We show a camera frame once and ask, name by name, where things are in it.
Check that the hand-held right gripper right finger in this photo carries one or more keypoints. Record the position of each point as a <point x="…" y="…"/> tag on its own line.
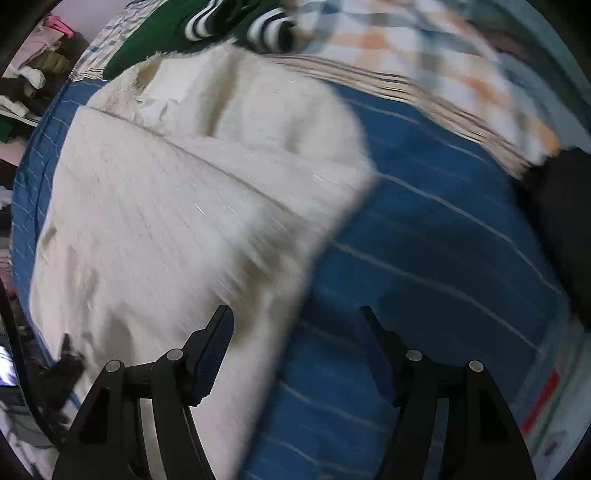
<point x="376" y="364"/>

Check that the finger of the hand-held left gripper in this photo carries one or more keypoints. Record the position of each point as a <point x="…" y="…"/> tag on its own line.
<point x="64" y="369"/>

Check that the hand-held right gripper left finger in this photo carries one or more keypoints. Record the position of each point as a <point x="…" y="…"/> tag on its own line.
<point x="210" y="364"/>

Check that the cream fuzzy sweater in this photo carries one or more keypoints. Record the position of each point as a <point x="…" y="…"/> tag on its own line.
<point x="184" y="221"/>

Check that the pile of clothes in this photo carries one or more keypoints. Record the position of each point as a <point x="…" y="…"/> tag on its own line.
<point x="32" y="83"/>

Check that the blue striped bed sheet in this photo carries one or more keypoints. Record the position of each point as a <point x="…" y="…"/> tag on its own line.
<point x="415" y="258"/>

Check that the black cloth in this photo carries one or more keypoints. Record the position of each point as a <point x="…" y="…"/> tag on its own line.
<point x="558" y="221"/>

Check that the plaid checked blanket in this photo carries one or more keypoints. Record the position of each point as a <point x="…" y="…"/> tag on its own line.
<point x="415" y="60"/>

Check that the green garment with striped cuffs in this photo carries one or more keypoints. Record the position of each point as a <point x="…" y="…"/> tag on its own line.
<point x="194" y="27"/>

